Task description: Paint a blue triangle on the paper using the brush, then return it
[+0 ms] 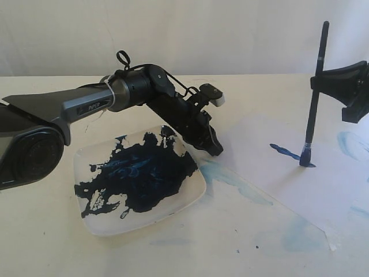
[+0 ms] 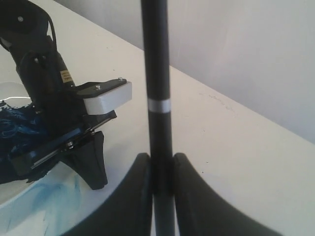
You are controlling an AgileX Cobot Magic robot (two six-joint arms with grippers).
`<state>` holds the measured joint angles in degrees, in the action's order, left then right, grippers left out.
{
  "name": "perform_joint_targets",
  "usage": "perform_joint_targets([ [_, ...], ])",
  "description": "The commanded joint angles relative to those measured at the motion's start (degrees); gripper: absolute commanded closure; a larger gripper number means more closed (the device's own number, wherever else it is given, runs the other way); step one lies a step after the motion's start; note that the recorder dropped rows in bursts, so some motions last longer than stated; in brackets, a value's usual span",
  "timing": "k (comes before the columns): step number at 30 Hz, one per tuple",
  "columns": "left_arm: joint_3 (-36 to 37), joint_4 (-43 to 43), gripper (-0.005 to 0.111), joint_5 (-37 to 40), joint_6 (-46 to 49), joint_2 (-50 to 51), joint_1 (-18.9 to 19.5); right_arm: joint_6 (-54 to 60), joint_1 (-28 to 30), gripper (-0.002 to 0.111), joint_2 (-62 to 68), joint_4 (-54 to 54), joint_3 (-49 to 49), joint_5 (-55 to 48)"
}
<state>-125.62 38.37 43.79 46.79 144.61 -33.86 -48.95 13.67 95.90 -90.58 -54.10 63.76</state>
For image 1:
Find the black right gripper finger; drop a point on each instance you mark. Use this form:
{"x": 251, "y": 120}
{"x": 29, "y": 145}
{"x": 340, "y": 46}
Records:
{"x": 343, "y": 84}
{"x": 356, "y": 110}

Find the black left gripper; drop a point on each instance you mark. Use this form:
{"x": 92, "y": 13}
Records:
{"x": 188, "y": 120}

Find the black paintbrush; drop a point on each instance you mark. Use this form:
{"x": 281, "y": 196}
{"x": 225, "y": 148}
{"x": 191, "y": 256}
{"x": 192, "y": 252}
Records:
{"x": 305, "y": 157}

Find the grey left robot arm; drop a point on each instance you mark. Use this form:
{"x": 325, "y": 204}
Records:
{"x": 35, "y": 128}

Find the white paper sheet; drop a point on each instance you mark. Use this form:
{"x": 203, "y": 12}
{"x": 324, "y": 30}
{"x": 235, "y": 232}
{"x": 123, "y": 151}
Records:
{"x": 265, "y": 153}

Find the white square paint plate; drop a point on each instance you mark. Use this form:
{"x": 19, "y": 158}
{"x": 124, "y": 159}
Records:
{"x": 135, "y": 180}

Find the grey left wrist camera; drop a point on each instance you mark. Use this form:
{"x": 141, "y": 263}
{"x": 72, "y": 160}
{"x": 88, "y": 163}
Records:
{"x": 212, "y": 94}

